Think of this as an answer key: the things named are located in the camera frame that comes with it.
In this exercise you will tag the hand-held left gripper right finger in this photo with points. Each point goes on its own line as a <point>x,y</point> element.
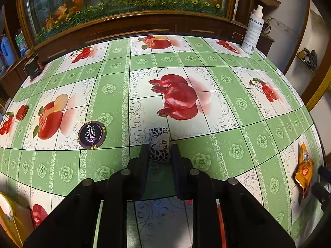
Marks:
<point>175,170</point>

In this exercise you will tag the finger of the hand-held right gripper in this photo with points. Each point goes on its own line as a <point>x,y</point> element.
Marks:
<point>325,174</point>
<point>320,195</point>

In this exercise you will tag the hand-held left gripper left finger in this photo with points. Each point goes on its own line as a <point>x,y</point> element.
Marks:
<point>144,170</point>

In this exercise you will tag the yellow orange snack packet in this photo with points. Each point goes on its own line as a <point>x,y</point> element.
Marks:
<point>303,171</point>

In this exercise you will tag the white leaf print candy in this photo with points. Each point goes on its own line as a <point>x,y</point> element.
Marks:
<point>160,144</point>

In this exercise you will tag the dark round poker chip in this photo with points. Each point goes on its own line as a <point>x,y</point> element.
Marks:
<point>91,135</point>

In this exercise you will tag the green fruit print tablecloth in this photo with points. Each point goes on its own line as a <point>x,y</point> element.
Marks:
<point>219,95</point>

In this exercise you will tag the dark tool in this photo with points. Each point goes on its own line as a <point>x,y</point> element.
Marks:
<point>309,56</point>

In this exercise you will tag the yellow white cake packet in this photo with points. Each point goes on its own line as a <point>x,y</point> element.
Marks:
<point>10,219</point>

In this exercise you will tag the small black box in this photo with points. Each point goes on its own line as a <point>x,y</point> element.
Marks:
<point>32,68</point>

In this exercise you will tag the white spray bottle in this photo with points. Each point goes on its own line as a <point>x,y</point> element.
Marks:
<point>252,33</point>

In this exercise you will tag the blue water jug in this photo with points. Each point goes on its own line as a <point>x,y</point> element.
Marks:
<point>6,51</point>

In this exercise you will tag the wooden board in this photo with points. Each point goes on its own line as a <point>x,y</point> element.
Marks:
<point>267,1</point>

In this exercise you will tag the wooden door frame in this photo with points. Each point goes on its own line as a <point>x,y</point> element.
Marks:
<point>320,82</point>

